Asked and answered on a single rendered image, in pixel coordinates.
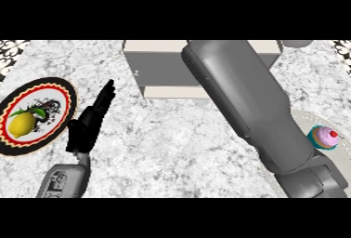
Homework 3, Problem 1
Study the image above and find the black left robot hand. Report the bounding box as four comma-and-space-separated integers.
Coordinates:
65, 79, 116, 154

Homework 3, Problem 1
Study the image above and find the grey and cream tiered shelf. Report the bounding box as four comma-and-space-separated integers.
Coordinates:
122, 40, 283, 99

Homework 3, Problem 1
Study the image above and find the round black patterned plate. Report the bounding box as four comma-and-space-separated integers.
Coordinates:
0, 76, 78, 157

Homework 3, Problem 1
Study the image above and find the yellow lemon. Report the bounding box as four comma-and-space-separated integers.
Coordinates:
7, 111, 37, 139

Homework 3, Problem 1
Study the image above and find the black and white patterned tile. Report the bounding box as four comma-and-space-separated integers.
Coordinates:
0, 40, 31, 83
332, 40, 351, 75

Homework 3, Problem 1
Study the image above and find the grey rounded object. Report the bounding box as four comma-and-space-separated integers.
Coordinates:
280, 40, 314, 49

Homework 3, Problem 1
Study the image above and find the pink frosted cupcake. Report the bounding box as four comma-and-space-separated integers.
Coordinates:
305, 125, 341, 151

